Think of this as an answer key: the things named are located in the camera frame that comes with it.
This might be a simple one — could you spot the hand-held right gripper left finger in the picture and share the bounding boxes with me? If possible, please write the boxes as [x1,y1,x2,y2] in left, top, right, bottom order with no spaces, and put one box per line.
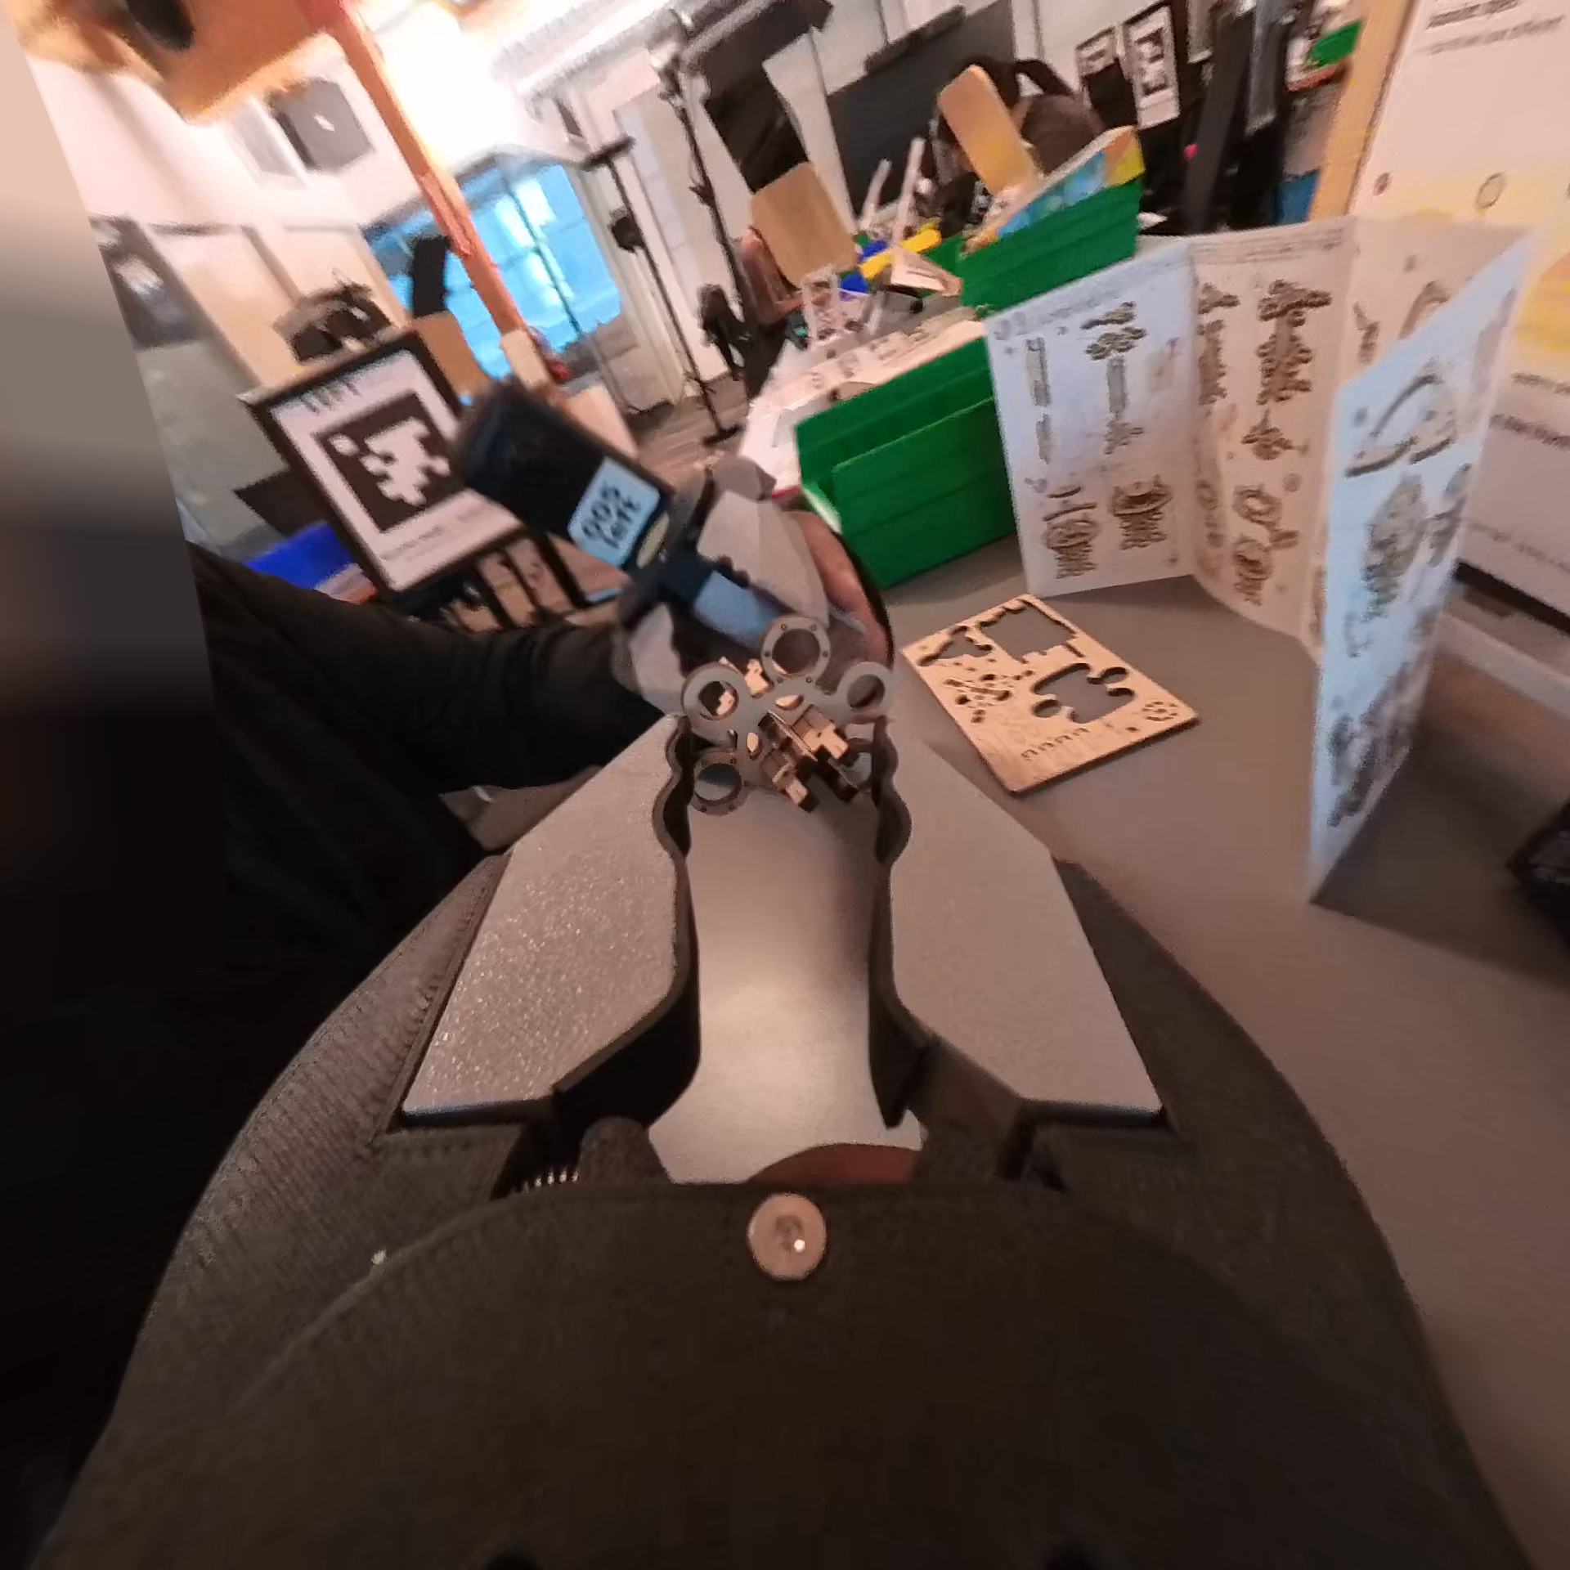
[402,722,706,1124]

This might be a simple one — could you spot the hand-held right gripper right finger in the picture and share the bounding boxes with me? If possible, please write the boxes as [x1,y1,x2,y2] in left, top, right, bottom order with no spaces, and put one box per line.
[863,724,1164,1124]

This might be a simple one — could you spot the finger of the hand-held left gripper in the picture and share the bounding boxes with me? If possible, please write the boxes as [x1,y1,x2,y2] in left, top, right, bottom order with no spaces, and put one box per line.
[607,595,693,720]
[712,455,835,621]

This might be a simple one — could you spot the wooden model assembly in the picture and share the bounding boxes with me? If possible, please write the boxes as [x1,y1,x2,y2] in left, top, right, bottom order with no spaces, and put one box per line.
[678,614,893,817]

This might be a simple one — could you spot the person's left forearm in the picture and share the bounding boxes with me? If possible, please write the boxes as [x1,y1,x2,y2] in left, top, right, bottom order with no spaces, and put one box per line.
[188,546,669,860]

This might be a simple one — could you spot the plywood parts sheet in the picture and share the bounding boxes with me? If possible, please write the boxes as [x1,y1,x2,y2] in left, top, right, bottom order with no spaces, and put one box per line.
[901,595,1201,797]

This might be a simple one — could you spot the black model kit box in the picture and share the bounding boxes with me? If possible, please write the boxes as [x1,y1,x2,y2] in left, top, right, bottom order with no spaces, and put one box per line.
[1506,799,1570,913]

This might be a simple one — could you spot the person's left hand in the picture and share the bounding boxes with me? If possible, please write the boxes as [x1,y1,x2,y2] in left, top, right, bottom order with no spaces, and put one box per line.
[790,513,889,640]

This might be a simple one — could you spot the green plastic bin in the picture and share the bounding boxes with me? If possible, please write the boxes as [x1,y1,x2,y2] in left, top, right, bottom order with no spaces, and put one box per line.
[790,337,1022,593]
[955,178,1147,315]

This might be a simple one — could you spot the folded instruction booklet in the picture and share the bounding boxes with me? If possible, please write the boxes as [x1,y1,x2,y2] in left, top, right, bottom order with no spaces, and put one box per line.
[981,215,1544,903]

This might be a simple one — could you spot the colourful cardboard box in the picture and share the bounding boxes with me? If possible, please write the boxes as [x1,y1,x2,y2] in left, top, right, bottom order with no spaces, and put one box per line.
[981,130,1147,247]

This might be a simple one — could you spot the small marker poster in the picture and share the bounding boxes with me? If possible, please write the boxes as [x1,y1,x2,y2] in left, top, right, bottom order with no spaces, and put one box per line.
[1121,4,1181,128]

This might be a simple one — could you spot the white instruction board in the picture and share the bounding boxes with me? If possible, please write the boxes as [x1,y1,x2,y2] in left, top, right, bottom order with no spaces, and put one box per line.
[1317,0,1570,615]

